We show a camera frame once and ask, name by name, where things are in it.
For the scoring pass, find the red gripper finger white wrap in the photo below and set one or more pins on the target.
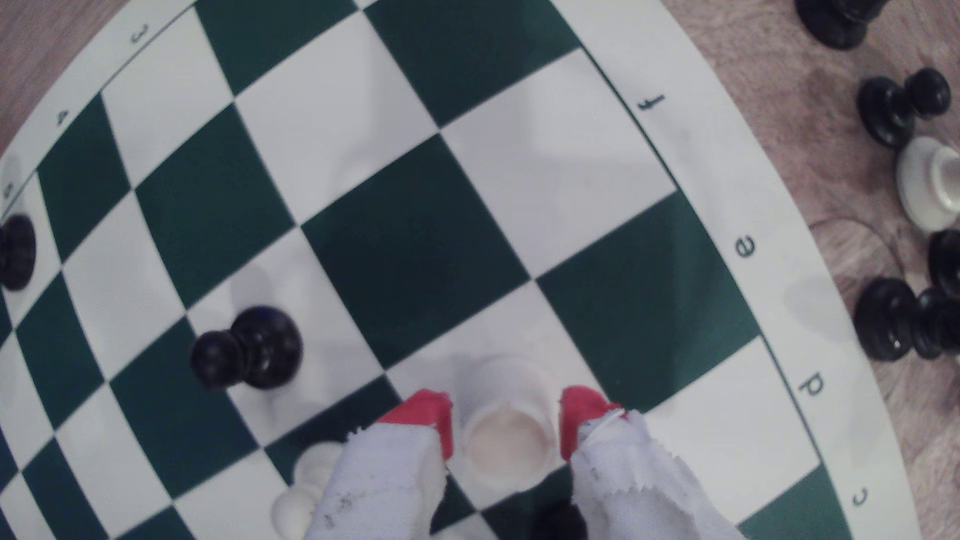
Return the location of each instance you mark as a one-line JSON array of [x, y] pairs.
[[375, 487], [637, 487]]

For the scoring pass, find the white chess rook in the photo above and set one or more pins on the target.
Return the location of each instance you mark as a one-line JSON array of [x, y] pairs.
[[506, 442]]

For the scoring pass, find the white chess pawn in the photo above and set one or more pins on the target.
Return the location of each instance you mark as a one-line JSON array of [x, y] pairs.
[[300, 502]]

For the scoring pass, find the black chess pawn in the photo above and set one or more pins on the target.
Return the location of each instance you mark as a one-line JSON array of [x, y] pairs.
[[259, 346], [889, 112], [16, 251]]

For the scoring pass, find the green white chess board mat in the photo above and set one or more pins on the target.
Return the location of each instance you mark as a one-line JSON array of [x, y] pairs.
[[412, 247]]

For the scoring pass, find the black chess rook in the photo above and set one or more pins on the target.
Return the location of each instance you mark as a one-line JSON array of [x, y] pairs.
[[885, 319]]

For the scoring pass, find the white chess piece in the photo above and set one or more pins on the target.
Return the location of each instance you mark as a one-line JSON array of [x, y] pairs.
[[926, 184]]

